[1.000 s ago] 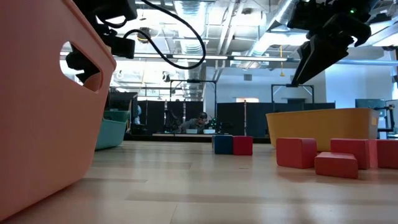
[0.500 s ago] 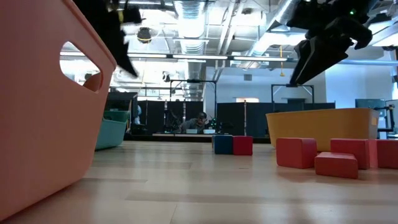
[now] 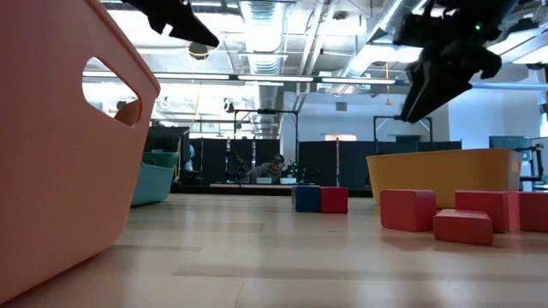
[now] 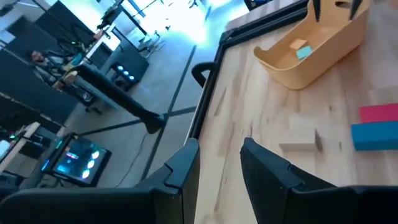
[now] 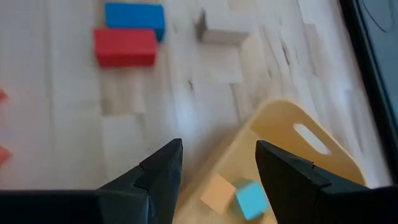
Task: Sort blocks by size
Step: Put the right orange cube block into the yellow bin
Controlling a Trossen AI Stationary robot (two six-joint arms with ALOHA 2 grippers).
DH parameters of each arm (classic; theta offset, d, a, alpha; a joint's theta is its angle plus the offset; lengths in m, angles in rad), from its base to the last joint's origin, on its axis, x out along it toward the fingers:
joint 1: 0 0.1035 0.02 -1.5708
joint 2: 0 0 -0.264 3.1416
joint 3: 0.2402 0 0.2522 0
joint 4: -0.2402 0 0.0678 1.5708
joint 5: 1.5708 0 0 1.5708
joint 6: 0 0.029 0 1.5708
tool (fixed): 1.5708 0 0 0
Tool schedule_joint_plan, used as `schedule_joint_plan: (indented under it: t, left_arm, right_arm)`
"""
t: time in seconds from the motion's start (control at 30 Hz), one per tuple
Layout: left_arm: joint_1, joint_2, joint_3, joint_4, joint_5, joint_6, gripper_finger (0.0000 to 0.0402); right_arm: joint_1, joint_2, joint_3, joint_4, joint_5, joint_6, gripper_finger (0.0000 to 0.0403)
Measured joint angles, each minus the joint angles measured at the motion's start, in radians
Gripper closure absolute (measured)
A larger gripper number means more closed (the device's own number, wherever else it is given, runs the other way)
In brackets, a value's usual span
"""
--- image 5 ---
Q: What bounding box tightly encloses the large blue block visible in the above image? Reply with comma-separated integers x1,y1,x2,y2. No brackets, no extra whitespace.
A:
104,2,166,43

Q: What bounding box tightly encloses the natural wood block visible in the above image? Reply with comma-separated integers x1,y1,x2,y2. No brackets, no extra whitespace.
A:
193,7,250,47

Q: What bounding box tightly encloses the small orange cube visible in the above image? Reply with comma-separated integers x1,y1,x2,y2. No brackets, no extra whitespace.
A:
200,172,237,216

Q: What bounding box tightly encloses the small light teal cube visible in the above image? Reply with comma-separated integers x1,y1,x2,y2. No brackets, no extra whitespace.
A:
231,177,271,222

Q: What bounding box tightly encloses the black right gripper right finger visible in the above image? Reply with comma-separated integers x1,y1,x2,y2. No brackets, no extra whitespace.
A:
254,139,398,224

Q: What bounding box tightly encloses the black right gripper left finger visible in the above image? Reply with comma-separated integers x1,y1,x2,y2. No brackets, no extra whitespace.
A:
0,138,184,224

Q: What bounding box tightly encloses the black aluminium table frame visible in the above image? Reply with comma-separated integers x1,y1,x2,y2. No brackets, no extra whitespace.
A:
338,0,398,184

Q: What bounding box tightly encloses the yellow plastic bin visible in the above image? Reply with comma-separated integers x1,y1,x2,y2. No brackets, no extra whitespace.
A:
172,98,367,224

